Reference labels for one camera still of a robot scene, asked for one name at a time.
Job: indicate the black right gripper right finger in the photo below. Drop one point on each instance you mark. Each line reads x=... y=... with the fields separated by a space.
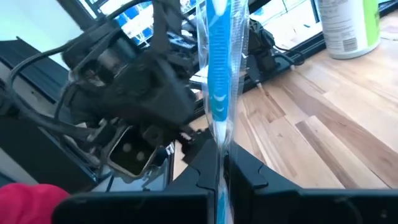
x=264 y=202

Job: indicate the white green wipes canister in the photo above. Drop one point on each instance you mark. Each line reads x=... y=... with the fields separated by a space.
x=345 y=28

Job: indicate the grey computer case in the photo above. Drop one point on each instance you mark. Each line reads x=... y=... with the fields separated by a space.
x=37 y=71

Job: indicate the blue white toothbrush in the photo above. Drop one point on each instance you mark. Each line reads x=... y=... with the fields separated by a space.
x=219 y=62

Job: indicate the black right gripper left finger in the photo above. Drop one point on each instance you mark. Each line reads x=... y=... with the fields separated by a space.
x=186 y=202

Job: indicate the person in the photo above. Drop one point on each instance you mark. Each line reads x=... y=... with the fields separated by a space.
x=28 y=202

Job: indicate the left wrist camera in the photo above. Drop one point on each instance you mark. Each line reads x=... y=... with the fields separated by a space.
x=132 y=152

